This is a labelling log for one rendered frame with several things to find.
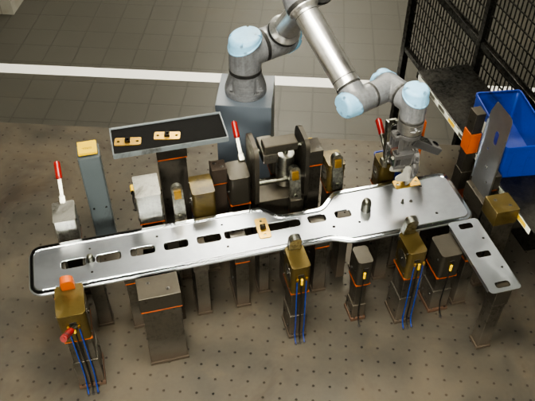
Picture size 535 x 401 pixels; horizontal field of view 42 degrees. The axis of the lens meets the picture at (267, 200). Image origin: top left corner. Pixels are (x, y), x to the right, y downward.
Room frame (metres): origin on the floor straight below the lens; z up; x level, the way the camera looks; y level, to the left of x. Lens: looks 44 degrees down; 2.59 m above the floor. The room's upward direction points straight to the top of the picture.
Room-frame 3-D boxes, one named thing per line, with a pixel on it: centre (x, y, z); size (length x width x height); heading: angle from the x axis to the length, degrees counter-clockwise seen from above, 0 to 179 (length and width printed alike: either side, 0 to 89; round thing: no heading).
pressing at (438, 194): (1.48, 0.03, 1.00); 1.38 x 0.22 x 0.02; 105
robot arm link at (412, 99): (1.61, -0.41, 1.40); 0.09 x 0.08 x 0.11; 35
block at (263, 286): (1.51, 0.02, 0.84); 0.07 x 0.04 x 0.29; 15
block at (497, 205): (1.55, -0.74, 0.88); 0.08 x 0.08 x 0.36; 15
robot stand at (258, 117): (2.09, 0.08, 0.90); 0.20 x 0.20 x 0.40; 86
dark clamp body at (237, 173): (1.69, 0.10, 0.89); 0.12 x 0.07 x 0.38; 15
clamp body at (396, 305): (1.38, -0.44, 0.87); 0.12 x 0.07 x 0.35; 15
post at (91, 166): (1.69, 0.57, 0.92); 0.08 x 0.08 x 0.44; 15
